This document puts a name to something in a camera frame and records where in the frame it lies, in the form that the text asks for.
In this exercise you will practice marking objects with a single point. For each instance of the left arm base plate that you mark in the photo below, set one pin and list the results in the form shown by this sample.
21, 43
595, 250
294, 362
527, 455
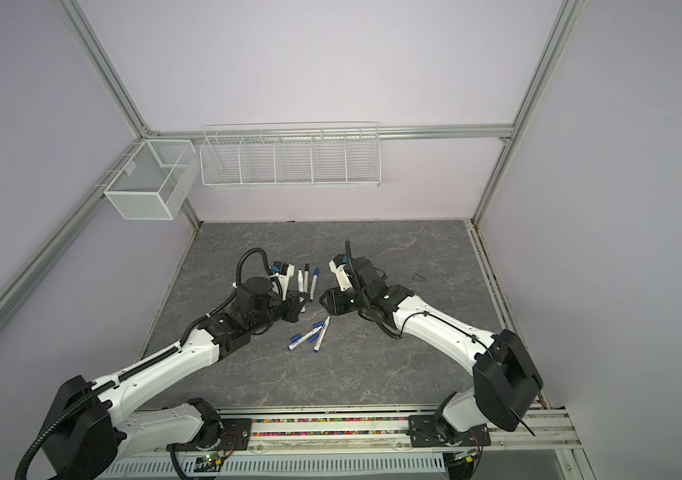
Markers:
230, 434

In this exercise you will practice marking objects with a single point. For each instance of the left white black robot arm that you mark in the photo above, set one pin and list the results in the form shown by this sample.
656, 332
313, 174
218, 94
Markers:
92, 424

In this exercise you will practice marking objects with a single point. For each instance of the black white marker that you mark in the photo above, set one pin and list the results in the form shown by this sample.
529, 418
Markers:
305, 277

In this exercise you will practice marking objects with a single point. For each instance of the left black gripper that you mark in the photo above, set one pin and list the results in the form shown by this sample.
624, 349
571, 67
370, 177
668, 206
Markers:
293, 309

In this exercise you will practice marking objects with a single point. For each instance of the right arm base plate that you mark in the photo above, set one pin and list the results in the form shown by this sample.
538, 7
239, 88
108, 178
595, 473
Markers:
425, 431

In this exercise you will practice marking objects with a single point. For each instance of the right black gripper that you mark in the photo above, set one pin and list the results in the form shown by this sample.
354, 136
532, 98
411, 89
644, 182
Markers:
336, 306

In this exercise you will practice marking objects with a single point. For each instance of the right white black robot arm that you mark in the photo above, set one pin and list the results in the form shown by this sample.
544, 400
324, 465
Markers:
505, 380

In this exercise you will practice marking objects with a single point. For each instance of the white mesh box basket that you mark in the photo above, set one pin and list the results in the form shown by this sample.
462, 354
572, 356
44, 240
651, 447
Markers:
155, 180

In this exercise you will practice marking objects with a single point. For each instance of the white wire shelf basket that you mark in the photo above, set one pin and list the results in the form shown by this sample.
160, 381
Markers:
291, 155

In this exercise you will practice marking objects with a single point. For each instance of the white vented cable tray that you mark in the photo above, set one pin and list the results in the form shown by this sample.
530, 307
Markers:
279, 466

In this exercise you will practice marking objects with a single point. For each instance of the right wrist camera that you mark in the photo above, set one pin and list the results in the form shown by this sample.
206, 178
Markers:
337, 266

